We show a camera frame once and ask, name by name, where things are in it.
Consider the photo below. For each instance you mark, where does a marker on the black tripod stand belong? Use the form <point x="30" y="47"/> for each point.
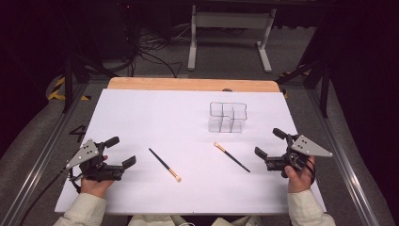
<point x="73" y="72"/>
<point x="321" y="75"/>

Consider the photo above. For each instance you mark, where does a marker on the yellow black floor tape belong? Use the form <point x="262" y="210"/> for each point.
<point x="296" y="74"/>

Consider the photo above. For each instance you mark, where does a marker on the black gold makeup brush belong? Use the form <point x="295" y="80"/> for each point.
<point x="232" y="157"/>
<point x="164" y="164"/>

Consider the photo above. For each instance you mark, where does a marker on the black tape floor mark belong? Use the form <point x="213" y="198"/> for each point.
<point x="78" y="132"/>

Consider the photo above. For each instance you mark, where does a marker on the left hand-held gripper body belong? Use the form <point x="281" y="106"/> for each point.
<point x="86" y="153"/>

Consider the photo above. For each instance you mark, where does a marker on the white metal stand frame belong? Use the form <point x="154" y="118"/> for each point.
<point x="232" y="20"/>

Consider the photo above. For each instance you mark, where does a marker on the aluminium frame rail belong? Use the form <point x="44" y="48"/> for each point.
<point x="342" y="157"/>
<point x="40" y="161"/>

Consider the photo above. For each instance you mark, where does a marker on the person's right hand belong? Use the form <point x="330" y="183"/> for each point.
<point x="301" y="180"/>

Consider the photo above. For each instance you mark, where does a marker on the person's left hand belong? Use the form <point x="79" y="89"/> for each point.
<point x="95" y="189"/>

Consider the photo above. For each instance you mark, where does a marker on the white table sheet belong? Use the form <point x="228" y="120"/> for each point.
<point x="156" y="119"/>

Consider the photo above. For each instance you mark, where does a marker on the clear acrylic organizer box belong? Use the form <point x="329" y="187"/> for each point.
<point x="227" y="117"/>

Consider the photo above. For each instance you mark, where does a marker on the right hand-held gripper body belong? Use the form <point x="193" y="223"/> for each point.
<point x="306" y="147"/>

